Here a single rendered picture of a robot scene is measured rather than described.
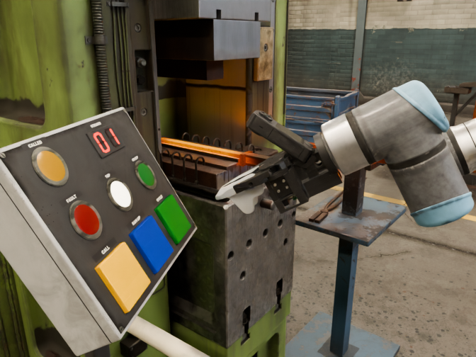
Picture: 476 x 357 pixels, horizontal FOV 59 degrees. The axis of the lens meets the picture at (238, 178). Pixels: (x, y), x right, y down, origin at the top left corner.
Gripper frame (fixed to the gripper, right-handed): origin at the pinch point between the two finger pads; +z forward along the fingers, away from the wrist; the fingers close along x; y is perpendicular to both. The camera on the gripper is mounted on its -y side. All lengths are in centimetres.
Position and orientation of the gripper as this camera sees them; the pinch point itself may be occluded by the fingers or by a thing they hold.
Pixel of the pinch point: (219, 191)
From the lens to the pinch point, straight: 74.1
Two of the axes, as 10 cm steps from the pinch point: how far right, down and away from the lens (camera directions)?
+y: 4.9, 8.5, 1.8
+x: 2.0, -3.1, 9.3
